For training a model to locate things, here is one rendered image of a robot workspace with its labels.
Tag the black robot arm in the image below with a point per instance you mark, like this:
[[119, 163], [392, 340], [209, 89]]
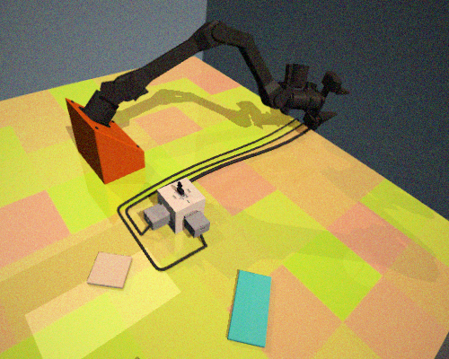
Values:
[[102, 106]]

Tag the flat peach square pad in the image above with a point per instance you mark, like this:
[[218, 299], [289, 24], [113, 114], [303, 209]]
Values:
[[109, 270]]

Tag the teal rectangular block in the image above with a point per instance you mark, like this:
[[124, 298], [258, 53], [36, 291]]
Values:
[[249, 319]]

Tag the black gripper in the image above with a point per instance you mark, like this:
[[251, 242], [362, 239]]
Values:
[[314, 117]]

